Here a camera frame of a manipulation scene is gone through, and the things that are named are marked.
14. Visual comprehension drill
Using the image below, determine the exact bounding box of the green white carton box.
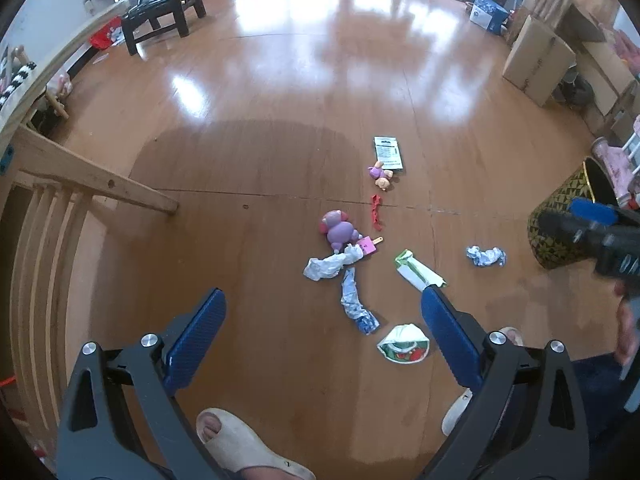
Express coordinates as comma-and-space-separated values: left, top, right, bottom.
395, 249, 447, 292

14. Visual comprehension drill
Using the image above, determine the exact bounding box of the white tissue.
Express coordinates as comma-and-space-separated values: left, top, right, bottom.
303, 244, 364, 282

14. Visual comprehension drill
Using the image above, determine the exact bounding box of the gold patterned trash bin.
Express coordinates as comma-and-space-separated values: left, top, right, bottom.
527, 157, 617, 270

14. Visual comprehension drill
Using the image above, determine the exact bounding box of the person's right hand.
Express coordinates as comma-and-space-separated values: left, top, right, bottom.
614, 282, 639, 366

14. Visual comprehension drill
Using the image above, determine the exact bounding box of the right beige slipper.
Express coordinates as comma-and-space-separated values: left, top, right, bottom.
440, 326, 524, 437

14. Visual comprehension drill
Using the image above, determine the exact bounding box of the beige slipper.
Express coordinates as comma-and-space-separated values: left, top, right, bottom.
440, 326, 524, 437
195, 408, 316, 480

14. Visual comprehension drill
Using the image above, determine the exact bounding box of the white red green bowl lid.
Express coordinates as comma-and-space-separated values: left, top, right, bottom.
376, 324, 431, 365

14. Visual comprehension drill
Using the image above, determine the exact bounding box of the blue white twisted wrapper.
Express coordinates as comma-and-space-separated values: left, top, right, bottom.
341, 268, 380, 335

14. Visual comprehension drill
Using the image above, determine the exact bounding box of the crumpled blue white wrapper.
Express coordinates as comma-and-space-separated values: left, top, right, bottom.
465, 245, 506, 268

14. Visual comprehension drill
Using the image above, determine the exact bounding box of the left beige slipper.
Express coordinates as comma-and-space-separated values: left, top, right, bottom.
195, 408, 316, 480

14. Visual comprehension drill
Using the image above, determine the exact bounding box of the pink popsicle toy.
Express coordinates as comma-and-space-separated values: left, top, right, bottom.
357, 236, 384, 256

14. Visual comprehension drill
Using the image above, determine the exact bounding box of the large cardboard box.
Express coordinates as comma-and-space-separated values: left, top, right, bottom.
502, 16, 576, 107

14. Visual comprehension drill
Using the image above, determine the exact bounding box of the purple plush toy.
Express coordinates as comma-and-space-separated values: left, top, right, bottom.
319, 210, 362, 254

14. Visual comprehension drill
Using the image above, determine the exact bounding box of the small purple orange doll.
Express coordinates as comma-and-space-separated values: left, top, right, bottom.
368, 160, 394, 192

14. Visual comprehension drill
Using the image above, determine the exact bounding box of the white green booklet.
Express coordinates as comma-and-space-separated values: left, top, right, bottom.
373, 136, 404, 171

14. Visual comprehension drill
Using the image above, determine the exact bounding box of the blue white box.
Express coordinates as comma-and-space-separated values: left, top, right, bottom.
470, 0, 509, 36

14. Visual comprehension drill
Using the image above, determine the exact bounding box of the black white striped cloth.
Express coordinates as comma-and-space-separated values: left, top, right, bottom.
0, 62, 37, 107

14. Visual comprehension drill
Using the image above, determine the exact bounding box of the red plastic bag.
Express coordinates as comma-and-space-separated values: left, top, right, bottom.
89, 16, 125, 51

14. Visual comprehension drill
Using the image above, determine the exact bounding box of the black wooden stool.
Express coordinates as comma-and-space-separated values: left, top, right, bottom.
122, 0, 207, 55

